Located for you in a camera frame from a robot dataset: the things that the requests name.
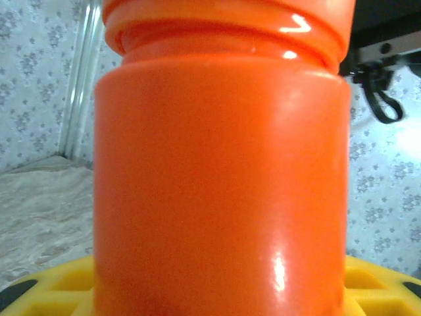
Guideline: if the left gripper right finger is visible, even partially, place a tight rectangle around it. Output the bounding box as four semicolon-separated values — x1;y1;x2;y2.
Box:
343;255;421;316

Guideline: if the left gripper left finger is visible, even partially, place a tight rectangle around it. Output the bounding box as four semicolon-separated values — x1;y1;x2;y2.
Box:
0;253;97;316

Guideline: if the orange pill bottle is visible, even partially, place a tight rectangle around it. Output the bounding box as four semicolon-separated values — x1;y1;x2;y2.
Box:
93;13;351;316

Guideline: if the black right gripper cable loop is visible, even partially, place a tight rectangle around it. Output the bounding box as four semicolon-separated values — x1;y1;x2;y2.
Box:
357;61;405;125

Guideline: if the aluminium corner post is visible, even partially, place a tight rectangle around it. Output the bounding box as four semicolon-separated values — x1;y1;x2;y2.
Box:
58;0;103;161

